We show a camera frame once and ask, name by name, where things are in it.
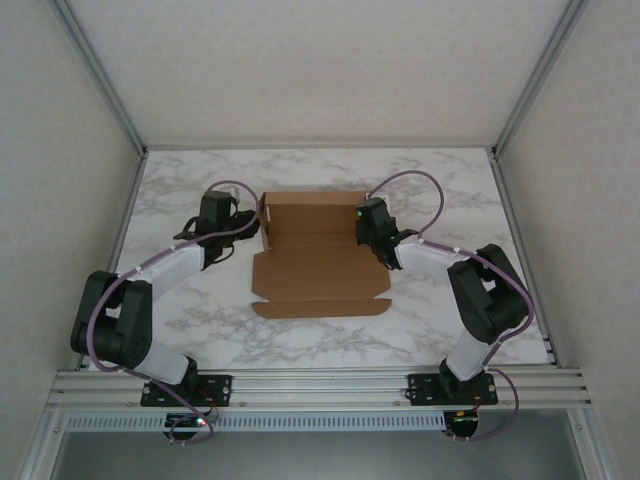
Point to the brown cardboard box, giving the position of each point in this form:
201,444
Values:
320,270

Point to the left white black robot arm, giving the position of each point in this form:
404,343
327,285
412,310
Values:
130,310

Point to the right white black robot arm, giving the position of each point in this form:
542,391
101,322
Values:
480,300

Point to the aluminium table side rail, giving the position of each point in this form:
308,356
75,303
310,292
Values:
117,250
525,260

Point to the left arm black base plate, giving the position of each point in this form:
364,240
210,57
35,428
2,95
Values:
220,387

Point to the aluminium mounting rail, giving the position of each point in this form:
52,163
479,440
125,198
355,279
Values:
320,387

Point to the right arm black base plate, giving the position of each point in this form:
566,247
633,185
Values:
422,390

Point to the aluminium frame post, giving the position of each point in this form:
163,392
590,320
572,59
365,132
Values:
540,75
100,75

